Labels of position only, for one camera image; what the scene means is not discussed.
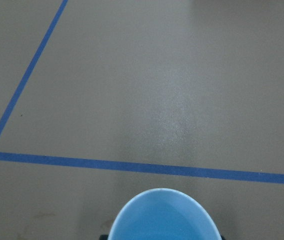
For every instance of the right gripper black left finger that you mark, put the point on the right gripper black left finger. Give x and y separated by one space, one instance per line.
103 237

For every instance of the light blue plastic cup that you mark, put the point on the light blue plastic cup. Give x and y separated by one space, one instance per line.
163 214

